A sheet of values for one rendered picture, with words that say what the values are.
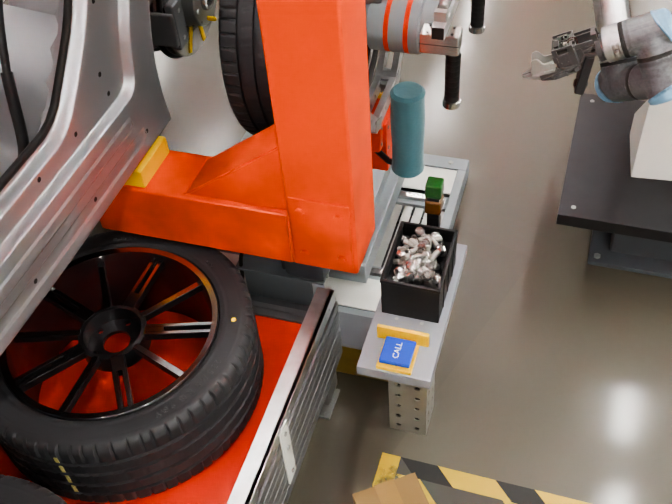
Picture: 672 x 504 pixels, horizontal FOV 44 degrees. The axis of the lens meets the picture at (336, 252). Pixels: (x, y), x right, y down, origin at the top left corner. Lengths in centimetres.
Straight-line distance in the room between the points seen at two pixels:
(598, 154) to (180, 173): 129
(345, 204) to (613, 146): 114
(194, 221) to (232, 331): 29
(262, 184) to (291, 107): 26
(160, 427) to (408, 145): 95
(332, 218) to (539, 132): 152
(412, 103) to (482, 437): 90
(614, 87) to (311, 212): 88
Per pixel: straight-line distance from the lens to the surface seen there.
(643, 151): 255
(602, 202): 251
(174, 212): 203
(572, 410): 239
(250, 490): 181
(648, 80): 220
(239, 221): 196
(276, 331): 219
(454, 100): 204
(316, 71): 160
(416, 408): 224
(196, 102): 347
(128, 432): 181
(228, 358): 186
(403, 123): 214
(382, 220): 259
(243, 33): 195
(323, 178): 177
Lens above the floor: 197
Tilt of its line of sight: 46 degrees down
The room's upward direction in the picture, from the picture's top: 5 degrees counter-clockwise
